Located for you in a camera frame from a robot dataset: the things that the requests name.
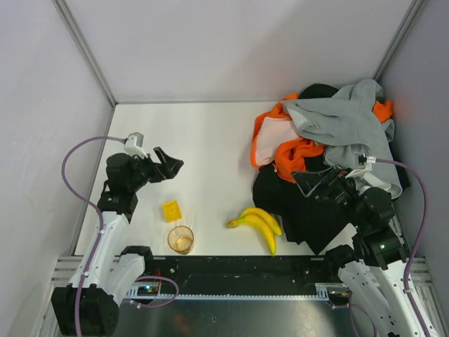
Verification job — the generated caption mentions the yellow banana rear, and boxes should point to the yellow banana rear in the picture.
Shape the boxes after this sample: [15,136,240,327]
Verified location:
[239,207,282,237]

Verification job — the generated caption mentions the yellow toy cube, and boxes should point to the yellow toy cube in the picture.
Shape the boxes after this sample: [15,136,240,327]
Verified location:
[161,200,182,223]

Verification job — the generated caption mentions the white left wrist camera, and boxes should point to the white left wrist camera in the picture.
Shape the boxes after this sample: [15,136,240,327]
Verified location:
[123,132,148,159]

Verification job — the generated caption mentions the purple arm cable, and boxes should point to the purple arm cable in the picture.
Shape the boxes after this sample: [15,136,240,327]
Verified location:
[62,136,180,337]
[347,157,434,337]

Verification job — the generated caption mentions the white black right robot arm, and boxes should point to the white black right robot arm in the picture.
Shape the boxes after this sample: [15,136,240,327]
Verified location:
[292,164,438,336]

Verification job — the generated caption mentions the orange zip jacket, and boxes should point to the orange zip jacket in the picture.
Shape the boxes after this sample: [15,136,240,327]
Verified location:
[250,94,393,167]

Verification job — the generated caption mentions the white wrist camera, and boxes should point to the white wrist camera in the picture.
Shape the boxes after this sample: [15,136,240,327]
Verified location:
[123,132,148,159]
[346,154,376,178]

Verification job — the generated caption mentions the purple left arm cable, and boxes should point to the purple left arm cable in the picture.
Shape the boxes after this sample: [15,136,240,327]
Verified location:
[62,136,180,337]

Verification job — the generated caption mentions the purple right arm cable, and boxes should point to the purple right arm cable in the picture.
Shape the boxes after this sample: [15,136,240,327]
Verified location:
[347,157,434,337]

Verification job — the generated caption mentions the black cloth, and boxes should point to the black cloth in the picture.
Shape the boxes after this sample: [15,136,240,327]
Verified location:
[252,84,403,253]

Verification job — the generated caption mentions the amber transparent plastic cup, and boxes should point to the amber transparent plastic cup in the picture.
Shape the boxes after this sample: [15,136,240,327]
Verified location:
[167,225,194,255]

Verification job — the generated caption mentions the grey sweatshirt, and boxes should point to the grey sweatshirt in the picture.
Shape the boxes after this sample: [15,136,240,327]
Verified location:
[281,78,403,201]

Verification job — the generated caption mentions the orange drawstring shorts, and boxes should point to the orange drawstring shorts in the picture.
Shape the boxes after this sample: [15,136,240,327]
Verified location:
[274,138,327,183]

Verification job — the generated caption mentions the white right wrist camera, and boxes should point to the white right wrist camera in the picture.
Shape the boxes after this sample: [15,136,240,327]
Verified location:
[346,154,376,178]

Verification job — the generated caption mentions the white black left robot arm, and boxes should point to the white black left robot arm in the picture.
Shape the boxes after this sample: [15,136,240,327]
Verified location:
[51,147,184,336]

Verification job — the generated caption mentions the grey slotted cable duct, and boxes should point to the grey slotted cable duct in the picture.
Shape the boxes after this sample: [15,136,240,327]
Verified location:
[125,283,349,305]

